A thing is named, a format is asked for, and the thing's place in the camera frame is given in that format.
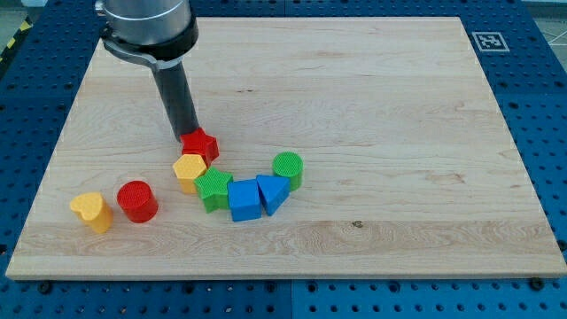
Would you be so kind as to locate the yellow pentagon block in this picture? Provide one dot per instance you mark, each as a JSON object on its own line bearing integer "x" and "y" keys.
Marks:
{"x": 187, "y": 169}

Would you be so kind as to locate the green cylinder block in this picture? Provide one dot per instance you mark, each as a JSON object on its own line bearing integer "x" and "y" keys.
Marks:
{"x": 291, "y": 166}

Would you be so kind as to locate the yellow heart block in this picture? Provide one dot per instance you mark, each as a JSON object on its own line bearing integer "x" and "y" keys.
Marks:
{"x": 93, "y": 210}

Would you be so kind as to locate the blue triangle block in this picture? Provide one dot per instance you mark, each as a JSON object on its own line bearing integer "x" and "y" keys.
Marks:
{"x": 274, "y": 190}

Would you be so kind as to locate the red cylinder block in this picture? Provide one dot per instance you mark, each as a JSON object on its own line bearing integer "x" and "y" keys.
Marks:
{"x": 137, "y": 201}

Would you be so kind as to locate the blue cube block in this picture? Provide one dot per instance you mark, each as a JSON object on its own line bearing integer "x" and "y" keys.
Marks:
{"x": 244, "y": 200}

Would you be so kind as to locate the green star block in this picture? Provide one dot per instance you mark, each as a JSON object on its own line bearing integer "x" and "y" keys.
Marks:
{"x": 212, "y": 188}

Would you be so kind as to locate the white fiducial marker tag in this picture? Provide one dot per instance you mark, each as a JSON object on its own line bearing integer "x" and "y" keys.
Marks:
{"x": 488, "y": 41}

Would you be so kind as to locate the wooden board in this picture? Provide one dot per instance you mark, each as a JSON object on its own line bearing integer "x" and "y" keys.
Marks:
{"x": 410, "y": 170}

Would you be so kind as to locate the red star block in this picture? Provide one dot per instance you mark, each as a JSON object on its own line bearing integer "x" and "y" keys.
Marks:
{"x": 200, "y": 143}

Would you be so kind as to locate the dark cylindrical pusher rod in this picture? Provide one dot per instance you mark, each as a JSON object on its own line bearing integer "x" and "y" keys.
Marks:
{"x": 175, "y": 94}

